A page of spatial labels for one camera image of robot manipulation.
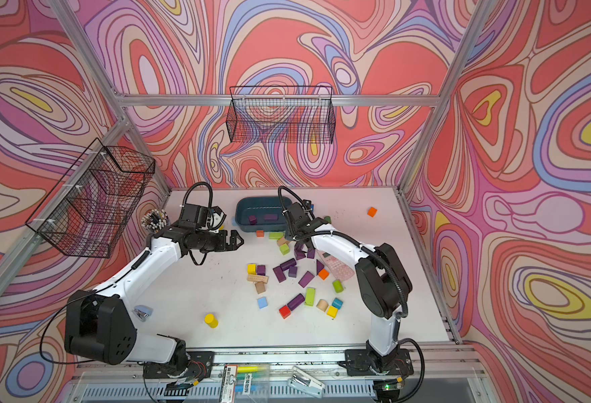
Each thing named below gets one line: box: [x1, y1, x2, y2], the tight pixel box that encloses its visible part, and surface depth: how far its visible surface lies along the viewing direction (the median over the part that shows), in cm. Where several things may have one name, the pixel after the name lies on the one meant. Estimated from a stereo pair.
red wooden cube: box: [278, 304, 292, 320], surface depth 84 cm
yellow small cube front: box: [326, 305, 339, 320], surface depth 85 cm
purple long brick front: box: [287, 293, 306, 311], surface depth 86 cm
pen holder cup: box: [141, 208, 171, 233], surface depth 88 cm
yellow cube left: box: [246, 262, 258, 276], surface depth 93 cm
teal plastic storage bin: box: [235, 196, 293, 233], surface depth 110 cm
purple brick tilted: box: [271, 265, 287, 283], surface depth 93 cm
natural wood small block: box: [254, 281, 267, 294], surface depth 90 cm
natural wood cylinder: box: [315, 298, 330, 312], surface depth 86 cm
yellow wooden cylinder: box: [203, 313, 220, 329], surface depth 80 cm
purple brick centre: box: [298, 270, 315, 288], surface depth 93 cm
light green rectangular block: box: [304, 287, 317, 307], surface depth 88 cm
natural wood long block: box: [246, 274, 270, 284], surface depth 92 cm
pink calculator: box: [316, 249, 356, 282], surface depth 95 cm
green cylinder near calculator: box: [332, 279, 345, 294], surface depth 90 cm
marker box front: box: [219, 364, 270, 403], surface depth 71 cm
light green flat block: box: [268, 231, 285, 241], surface depth 104 cm
